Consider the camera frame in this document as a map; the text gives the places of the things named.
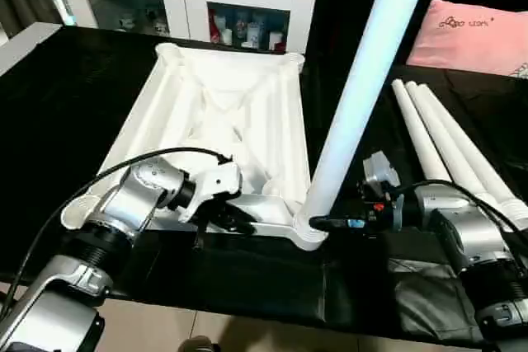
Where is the white plastic table top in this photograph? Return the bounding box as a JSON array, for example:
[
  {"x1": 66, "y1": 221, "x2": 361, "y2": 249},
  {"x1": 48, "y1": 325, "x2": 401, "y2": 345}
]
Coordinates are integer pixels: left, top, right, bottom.
[{"x1": 60, "y1": 41, "x2": 330, "y2": 253}]

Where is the white plastic table leg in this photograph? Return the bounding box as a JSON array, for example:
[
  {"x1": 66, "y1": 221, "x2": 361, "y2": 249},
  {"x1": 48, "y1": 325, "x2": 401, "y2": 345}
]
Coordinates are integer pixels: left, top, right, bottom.
[
  {"x1": 405, "y1": 81, "x2": 515, "y2": 207},
  {"x1": 391, "y1": 78, "x2": 455, "y2": 190},
  {"x1": 304, "y1": 0, "x2": 437, "y2": 223},
  {"x1": 416, "y1": 82, "x2": 528, "y2": 232}
]

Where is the black work mat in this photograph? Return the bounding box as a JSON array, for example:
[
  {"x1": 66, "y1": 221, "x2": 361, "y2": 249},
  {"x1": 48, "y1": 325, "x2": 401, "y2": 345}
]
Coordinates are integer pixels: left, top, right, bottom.
[{"x1": 0, "y1": 25, "x2": 528, "y2": 347}]

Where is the dark left robot foot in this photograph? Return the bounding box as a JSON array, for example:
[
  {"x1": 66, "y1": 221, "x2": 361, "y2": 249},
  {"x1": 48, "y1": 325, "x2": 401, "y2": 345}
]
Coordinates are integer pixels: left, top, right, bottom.
[{"x1": 181, "y1": 335, "x2": 220, "y2": 352}]

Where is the red and white carton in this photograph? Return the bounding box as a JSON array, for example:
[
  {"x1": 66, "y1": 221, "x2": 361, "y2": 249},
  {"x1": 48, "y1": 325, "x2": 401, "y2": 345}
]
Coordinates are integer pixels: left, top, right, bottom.
[{"x1": 210, "y1": 13, "x2": 223, "y2": 43}]

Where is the pink pillow with print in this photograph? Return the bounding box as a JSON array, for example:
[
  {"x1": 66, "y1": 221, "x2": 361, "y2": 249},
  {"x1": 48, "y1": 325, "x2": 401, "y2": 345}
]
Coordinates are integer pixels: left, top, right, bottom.
[{"x1": 406, "y1": 0, "x2": 528, "y2": 77}]

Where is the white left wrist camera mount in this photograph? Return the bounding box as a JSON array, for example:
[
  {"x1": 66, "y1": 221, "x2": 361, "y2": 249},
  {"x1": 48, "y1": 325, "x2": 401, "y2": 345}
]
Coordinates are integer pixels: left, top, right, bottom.
[{"x1": 177, "y1": 159, "x2": 243, "y2": 226}]

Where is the black left wrist camera cable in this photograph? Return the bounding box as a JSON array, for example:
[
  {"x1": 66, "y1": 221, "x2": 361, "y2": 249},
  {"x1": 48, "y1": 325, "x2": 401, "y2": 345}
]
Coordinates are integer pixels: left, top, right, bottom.
[{"x1": 0, "y1": 147, "x2": 233, "y2": 318}]

